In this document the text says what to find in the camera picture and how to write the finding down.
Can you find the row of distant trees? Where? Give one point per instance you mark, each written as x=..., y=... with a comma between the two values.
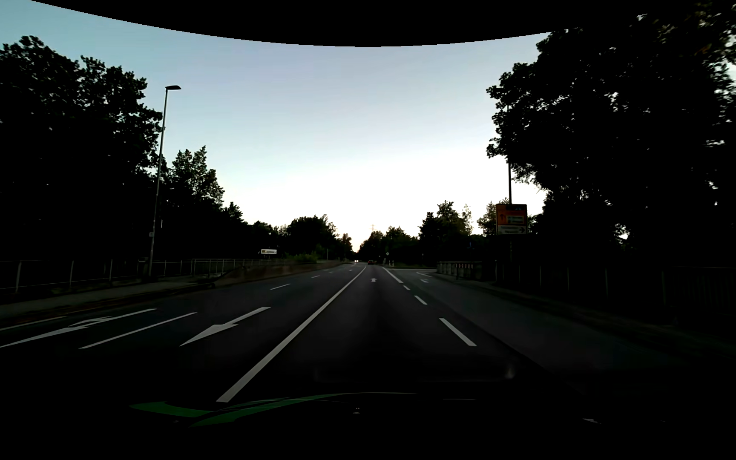
x=432, y=239

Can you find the orange and white road sign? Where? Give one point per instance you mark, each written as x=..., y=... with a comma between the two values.
x=512, y=219

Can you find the pole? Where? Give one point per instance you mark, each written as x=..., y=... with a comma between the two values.
x=510, y=182

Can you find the car's own bonnet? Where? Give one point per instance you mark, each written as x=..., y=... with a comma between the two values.
x=342, y=412

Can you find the metal railing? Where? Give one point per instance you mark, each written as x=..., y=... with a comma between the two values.
x=87, y=268
x=598, y=279

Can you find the large dark trees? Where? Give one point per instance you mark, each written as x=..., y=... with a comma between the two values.
x=636, y=140

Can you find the row of dark trees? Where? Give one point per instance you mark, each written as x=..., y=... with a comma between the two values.
x=55, y=172

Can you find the tall lamp post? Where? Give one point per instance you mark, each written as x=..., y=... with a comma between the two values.
x=158, y=172

